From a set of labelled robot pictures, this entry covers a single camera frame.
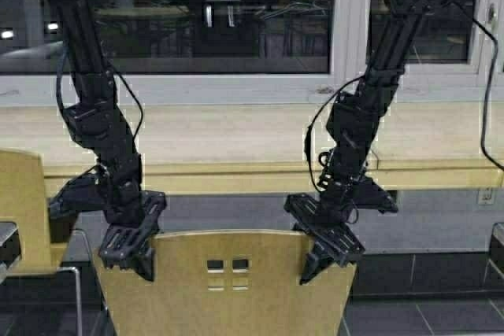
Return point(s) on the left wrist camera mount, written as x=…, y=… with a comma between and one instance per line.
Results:
x=87, y=192

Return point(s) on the long wooden counter table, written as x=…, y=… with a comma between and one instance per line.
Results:
x=253, y=149

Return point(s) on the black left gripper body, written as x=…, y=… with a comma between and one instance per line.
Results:
x=131, y=226

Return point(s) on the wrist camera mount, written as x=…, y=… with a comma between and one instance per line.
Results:
x=87, y=192
x=369, y=195

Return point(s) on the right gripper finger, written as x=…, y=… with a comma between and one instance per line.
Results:
x=298, y=227
x=318, y=259

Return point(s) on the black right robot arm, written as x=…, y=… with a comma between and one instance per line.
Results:
x=344, y=187

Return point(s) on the yellow wooden chair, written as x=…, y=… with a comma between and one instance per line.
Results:
x=233, y=282
x=25, y=203

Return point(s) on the wall power outlet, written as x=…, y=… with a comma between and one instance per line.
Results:
x=486, y=196

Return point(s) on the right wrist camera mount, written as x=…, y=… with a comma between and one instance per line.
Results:
x=369, y=195

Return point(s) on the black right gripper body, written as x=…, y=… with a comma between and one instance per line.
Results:
x=331, y=231

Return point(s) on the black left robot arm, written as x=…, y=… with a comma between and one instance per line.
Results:
x=87, y=100

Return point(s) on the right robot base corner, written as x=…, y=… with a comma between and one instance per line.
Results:
x=495, y=248

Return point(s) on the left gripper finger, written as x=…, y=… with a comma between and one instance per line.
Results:
x=142, y=263

